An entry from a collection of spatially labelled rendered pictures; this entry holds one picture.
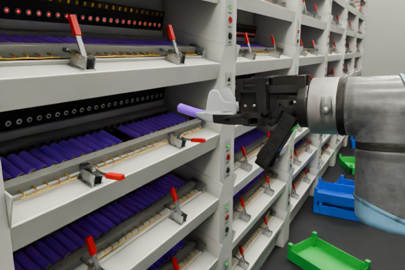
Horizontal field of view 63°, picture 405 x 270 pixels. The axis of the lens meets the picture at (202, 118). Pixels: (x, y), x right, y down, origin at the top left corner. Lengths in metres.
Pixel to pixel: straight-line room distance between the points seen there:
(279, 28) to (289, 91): 1.07
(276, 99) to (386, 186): 0.20
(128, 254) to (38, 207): 0.28
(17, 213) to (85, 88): 0.21
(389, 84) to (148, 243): 0.59
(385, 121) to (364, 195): 0.11
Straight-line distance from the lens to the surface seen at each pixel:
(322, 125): 0.53
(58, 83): 0.54
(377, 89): 0.52
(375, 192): 0.52
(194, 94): 0.98
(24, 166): 0.64
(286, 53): 1.59
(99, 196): 0.63
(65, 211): 0.59
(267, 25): 1.63
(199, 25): 0.97
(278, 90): 0.56
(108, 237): 0.78
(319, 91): 0.53
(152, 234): 0.84
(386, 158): 0.51
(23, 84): 0.51
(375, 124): 0.51
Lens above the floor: 0.99
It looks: 12 degrees down
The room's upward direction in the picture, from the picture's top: straight up
